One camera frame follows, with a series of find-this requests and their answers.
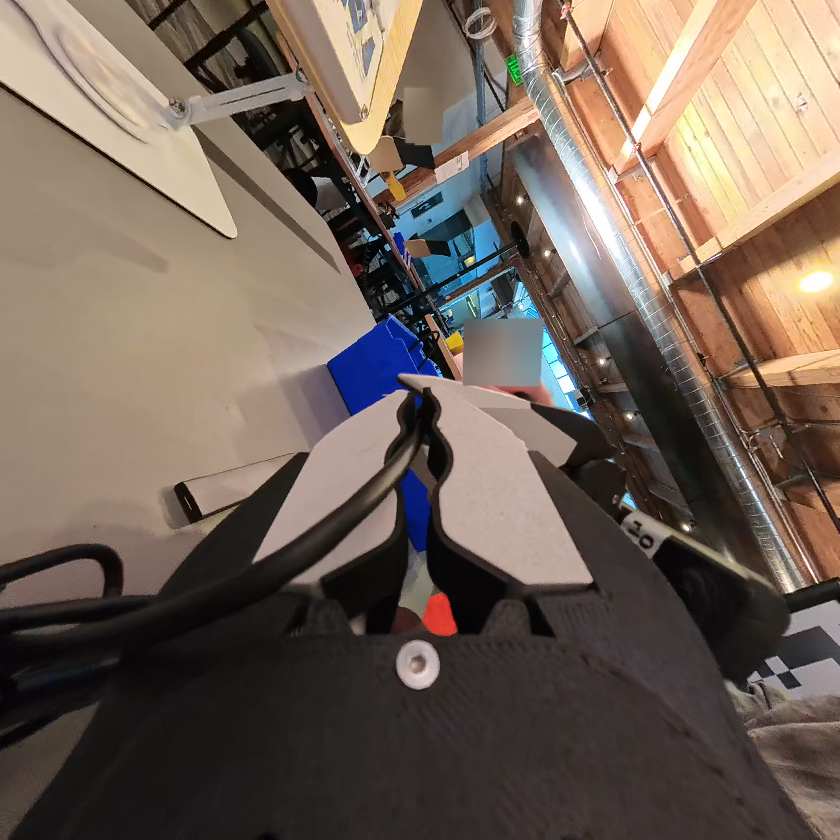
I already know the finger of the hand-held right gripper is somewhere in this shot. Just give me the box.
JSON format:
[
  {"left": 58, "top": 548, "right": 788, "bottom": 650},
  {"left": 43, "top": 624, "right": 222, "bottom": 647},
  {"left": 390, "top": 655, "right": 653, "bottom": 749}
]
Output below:
[
  {"left": 399, "top": 374, "right": 547, "bottom": 413},
  {"left": 479, "top": 403, "right": 580, "bottom": 468}
]

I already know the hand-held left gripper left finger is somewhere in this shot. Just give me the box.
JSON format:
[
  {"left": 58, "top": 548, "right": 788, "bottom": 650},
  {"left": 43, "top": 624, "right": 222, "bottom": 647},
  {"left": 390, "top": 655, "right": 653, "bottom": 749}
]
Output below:
[{"left": 251, "top": 390, "right": 417, "bottom": 634}]

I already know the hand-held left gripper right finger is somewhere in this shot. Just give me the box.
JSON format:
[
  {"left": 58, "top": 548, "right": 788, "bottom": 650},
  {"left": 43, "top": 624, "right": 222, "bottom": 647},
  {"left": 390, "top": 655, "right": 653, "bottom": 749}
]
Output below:
[{"left": 423, "top": 387, "right": 596, "bottom": 634}]

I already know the blue plastic bin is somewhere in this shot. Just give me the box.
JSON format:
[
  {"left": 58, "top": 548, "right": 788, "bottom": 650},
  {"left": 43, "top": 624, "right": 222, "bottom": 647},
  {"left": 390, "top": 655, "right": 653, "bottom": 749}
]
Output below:
[{"left": 327, "top": 315, "right": 441, "bottom": 552}]

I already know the slim dark usb hub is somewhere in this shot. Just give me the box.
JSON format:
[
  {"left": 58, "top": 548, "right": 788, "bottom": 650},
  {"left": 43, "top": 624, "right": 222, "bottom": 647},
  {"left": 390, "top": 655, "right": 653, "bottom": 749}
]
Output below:
[{"left": 164, "top": 453, "right": 309, "bottom": 531}]

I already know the black cable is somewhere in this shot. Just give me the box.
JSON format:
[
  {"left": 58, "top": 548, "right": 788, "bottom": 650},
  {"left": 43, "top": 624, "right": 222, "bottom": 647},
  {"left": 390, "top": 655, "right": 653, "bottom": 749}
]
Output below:
[{"left": 0, "top": 387, "right": 442, "bottom": 749}]

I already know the white sign board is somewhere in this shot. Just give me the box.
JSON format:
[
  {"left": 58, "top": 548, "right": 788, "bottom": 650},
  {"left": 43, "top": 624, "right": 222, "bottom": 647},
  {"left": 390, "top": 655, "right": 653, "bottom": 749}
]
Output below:
[{"left": 748, "top": 600, "right": 840, "bottom": 703}]

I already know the orange traffic cone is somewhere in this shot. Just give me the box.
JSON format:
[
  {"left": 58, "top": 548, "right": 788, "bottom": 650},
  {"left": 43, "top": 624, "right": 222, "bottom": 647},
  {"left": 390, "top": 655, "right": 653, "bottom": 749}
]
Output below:
[{"left": 422, "top": 592, "right": 458, "bottom": 636}]

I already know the black floor lamp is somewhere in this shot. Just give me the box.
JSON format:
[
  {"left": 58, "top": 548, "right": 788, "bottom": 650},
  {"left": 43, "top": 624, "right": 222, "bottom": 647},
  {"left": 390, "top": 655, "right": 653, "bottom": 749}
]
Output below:
[{"left": 427, "top": 222, "right": 534, "bottom": 303}]

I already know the long wooden workbench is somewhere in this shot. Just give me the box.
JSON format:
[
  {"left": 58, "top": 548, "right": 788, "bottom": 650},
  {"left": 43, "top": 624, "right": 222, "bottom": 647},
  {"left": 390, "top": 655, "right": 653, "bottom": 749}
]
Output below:
[{"left": 282, "top": 79, "right": 463, "bottom": 382}]

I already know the silver air duct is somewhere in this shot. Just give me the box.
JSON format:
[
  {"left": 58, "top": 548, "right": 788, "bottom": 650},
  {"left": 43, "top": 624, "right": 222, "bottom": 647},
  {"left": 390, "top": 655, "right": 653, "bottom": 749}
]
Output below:
[{"left": 512, "top": 0, "right": 808, "bottom": 592}]

